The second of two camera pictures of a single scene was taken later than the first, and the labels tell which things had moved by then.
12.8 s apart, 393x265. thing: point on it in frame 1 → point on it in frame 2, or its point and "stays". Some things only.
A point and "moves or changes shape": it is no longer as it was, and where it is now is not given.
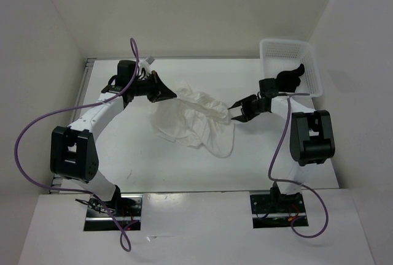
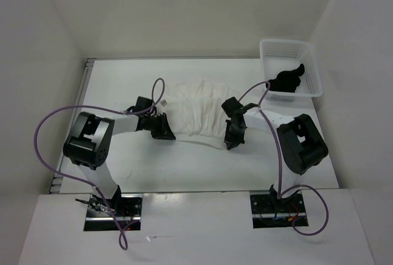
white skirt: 193,119 moves or changes shape
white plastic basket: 279,55 stays
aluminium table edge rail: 58,179 stays
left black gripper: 159,91 → 164,132
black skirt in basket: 287,81 stays
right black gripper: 238,103 → 231,142
